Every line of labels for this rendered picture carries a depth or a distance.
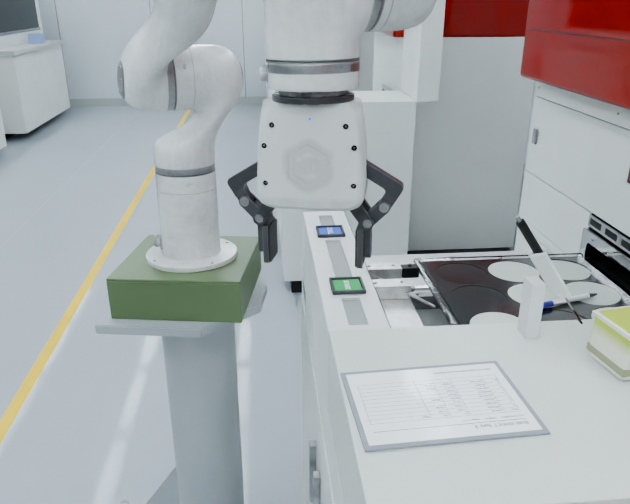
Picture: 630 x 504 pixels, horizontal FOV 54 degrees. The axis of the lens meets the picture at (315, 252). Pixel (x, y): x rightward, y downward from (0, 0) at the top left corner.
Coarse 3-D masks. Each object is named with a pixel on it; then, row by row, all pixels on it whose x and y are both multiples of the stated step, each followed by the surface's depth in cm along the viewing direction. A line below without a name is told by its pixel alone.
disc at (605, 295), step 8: (568, 288) 118; (576, 288) 118; (584, 288) 118; (592, 288) 118; (600, 288) 118; (608, 288) 118; (600, 296) 115; (608, 296) 115; (616, 296) 115; (600, 304) 112; (608, 304) 112
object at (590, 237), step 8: (584, 232) 137; (592, 232) 134; (584, 240) 137; (592, 240) 133; (600, 240) 130; (608, 240) 129; (584, 248) 137; (592, 248) 136; (600, 248) 130; (608, 248) 127; (616, 248) 125; (584, 256) 137; (608, 256) 127; (616, 256) 124; (624, 256) 122; (592, 264) 135; (624, 264) 122; (624, 288) 124
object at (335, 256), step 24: (312, 216) 138; (336, 216) 138; (312, 240) 125; (336, 240) 125; (312, 264) 117; (336, 264) 114; (312, 288) 119; (312, 312) 122; (336, 312) 96; (360, 312) 97
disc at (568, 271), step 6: (558, 264) 128; (564, 264) 128; (570, 264) 128; (576, 264) 128; (558, 270) 125; (564, 270) 125; (570, 270) 125; (576, 270) 126; (582, 270) 126; (588, 270) 126; (564, 276) 123; (570, 276) 123; (576, 276) 123; (582, 276) 123; (588, 276) 123
